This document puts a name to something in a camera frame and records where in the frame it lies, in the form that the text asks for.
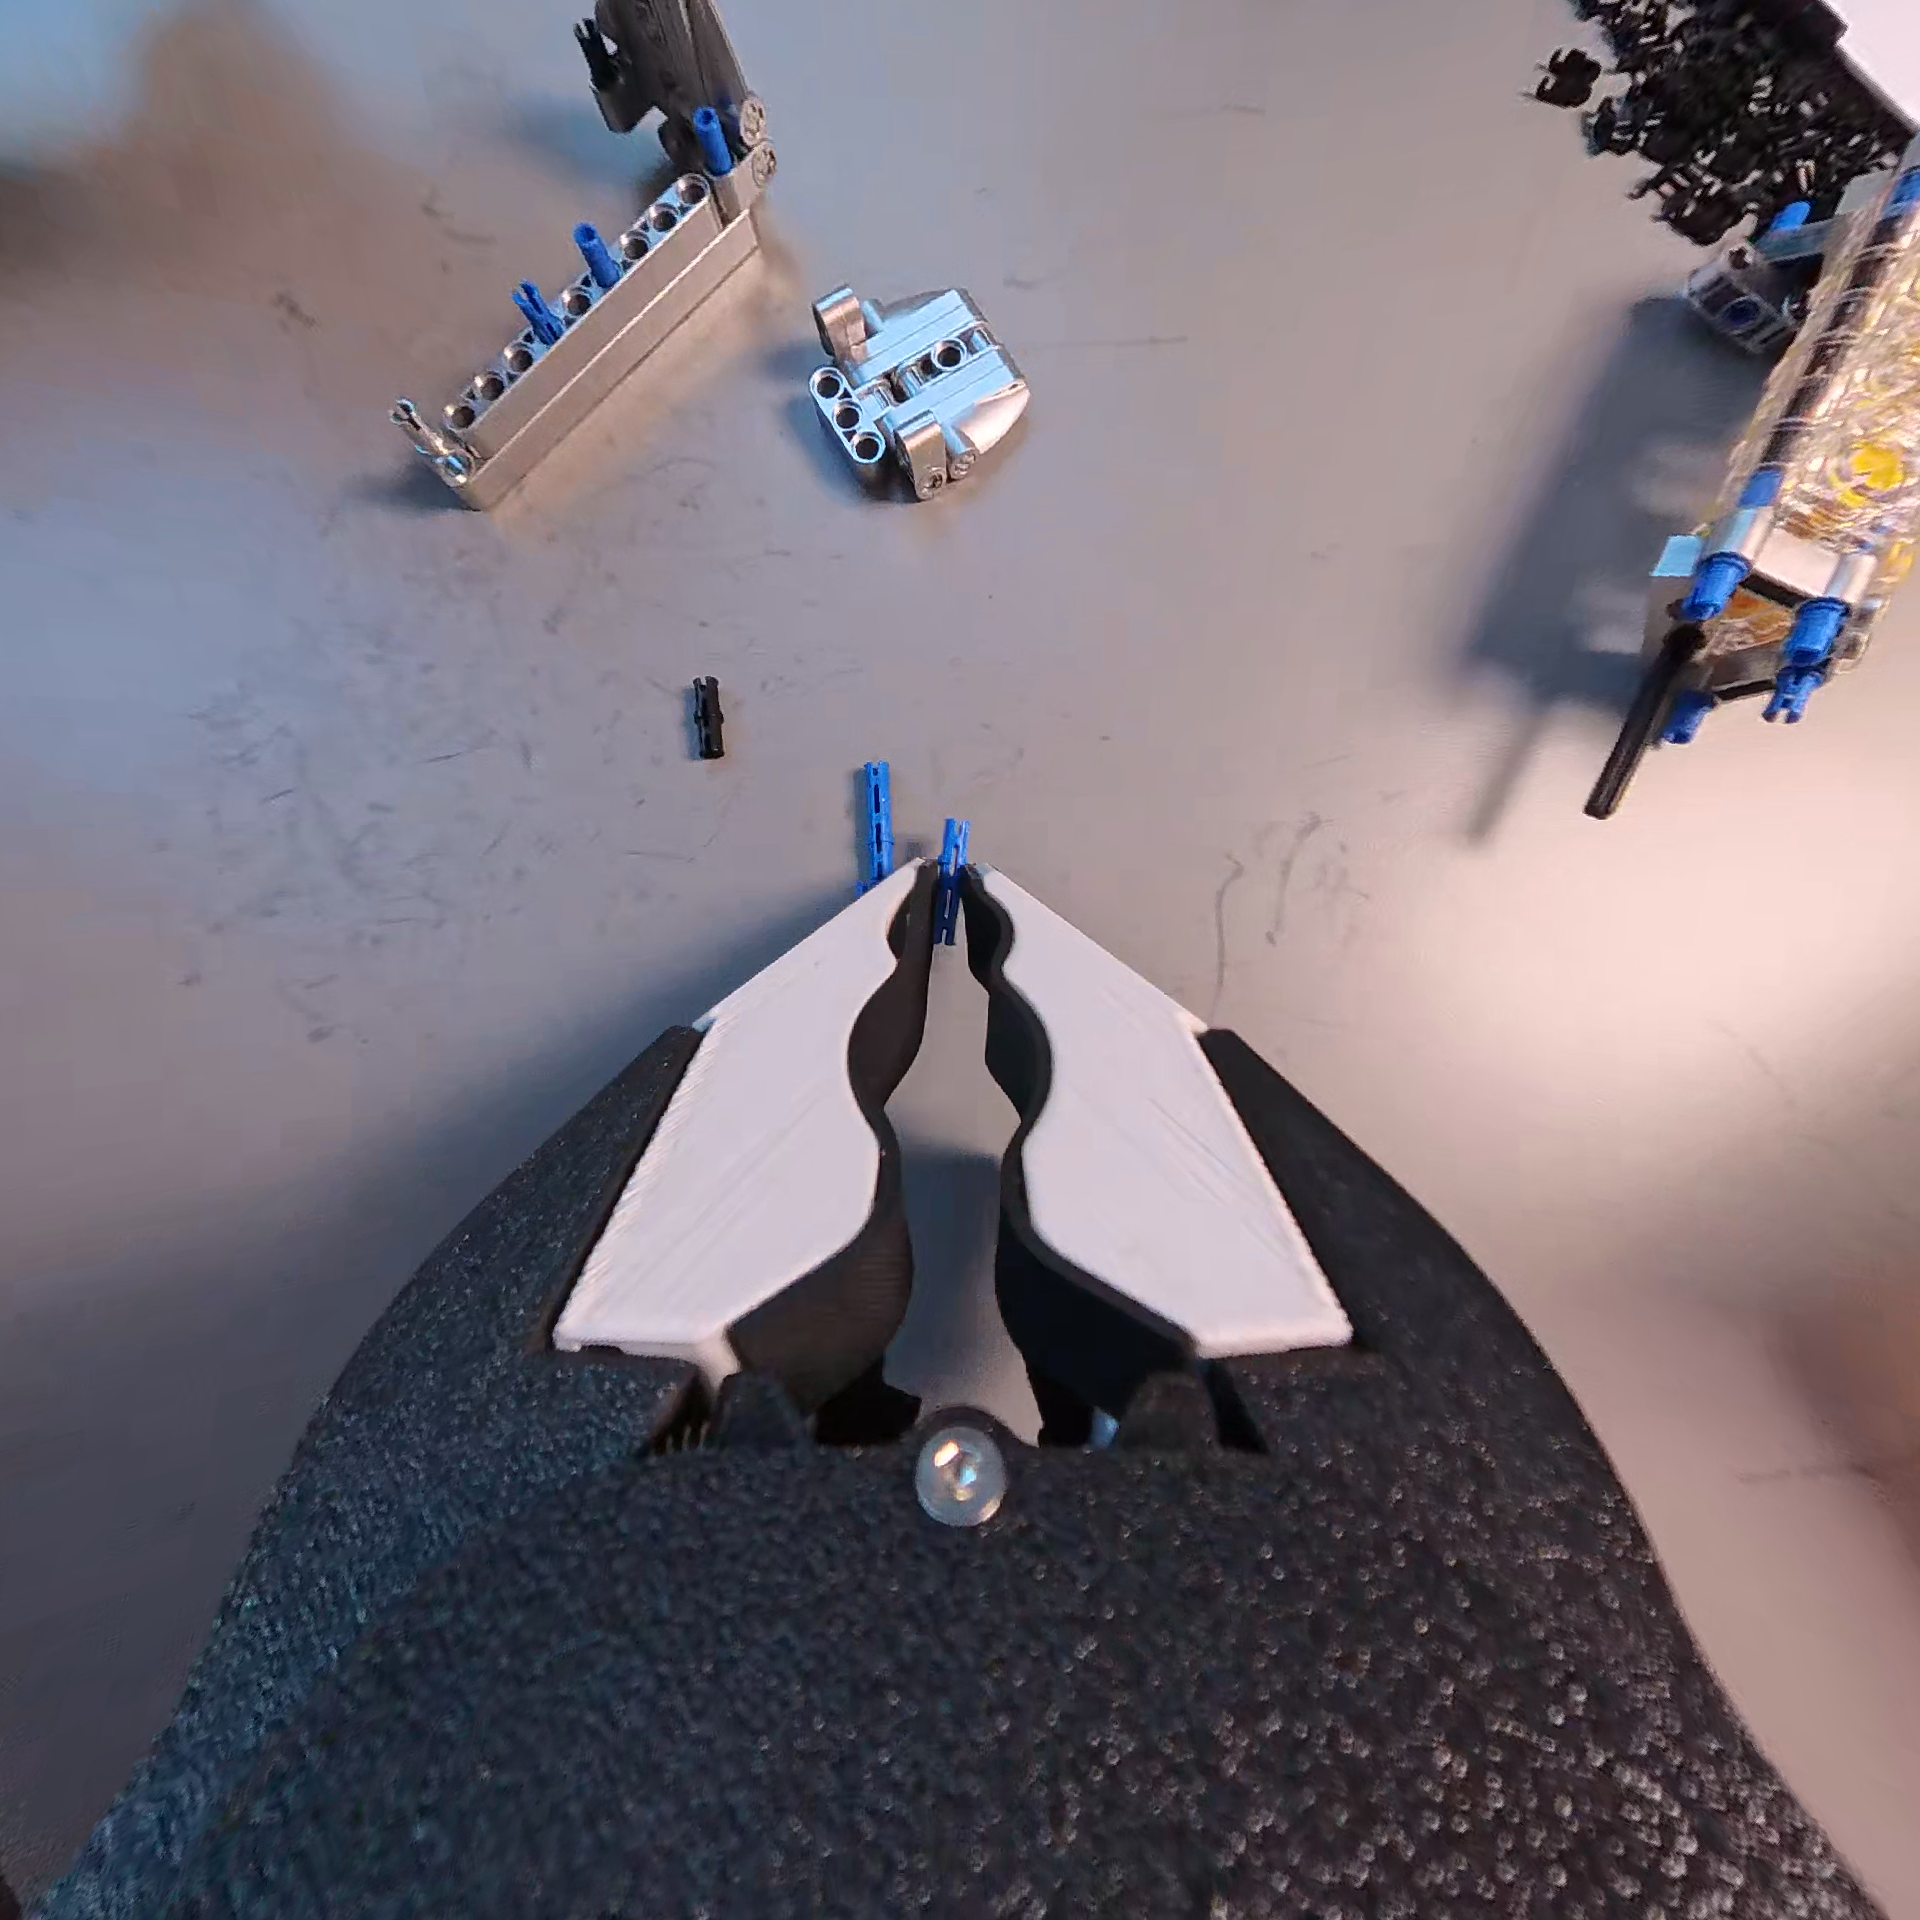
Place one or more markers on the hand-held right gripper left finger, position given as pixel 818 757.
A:
pixel 750 1184

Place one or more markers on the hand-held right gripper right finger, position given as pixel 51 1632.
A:
pixel 1170 1184

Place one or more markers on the long blue pin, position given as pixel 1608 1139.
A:
pixel 950 878
pixel 873 819

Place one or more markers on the small black pin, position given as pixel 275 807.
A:
pixel 710 716

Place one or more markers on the long grey beam with pins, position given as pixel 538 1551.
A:
pixel 623 364

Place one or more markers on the short grey perforated beam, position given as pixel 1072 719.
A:
pixel 523 356

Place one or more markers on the transparent brick assembly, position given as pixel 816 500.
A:
pixel 1828 421

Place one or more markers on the pile of black pins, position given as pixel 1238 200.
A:
pixel 1723 106

